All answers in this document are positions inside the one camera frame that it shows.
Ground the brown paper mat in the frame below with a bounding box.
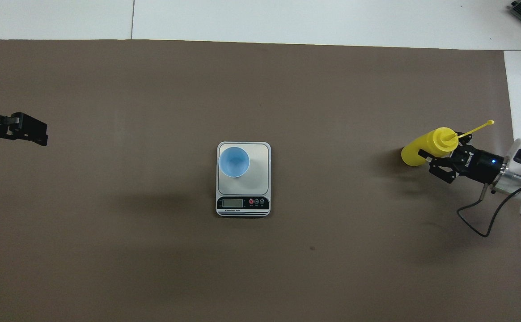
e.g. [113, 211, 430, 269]
[0, 39, 521, 322]

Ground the light blue plastic cup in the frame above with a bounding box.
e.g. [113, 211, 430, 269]
[219, 146, 250, 178]

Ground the yellow squeeze bottle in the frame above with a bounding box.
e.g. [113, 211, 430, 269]
[401, 119, 495, 167]

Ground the silver digital kitchen scale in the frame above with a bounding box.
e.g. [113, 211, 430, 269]
[216, 141, 271, 218]

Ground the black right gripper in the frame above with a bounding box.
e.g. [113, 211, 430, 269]
[417, 133, 505, 184]

